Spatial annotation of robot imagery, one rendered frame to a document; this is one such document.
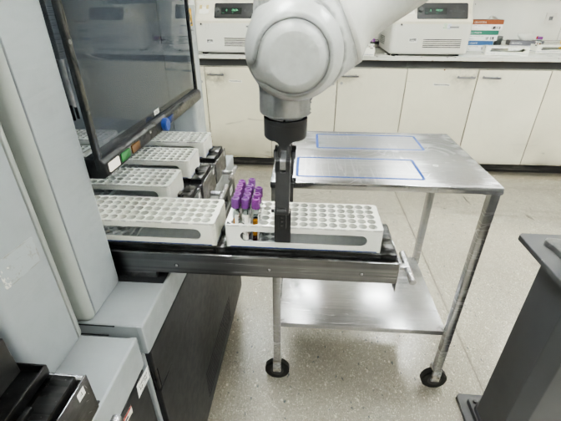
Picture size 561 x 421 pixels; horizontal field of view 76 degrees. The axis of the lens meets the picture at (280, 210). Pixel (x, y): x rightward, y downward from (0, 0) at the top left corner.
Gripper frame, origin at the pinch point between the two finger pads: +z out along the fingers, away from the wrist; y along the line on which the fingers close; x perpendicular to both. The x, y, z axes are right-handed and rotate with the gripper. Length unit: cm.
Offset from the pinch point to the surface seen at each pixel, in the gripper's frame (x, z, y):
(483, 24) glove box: -140, -24, 269
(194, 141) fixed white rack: 30, 0, 41
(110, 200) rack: 37.1, -0.5, 3.0
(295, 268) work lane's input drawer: -2.6, 7.4, -6.7
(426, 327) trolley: -47, 58, 28
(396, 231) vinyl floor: -62, 86, 131
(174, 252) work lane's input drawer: 20.9, 5.3, -6.4
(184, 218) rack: 19.3, -0.6, -3.2
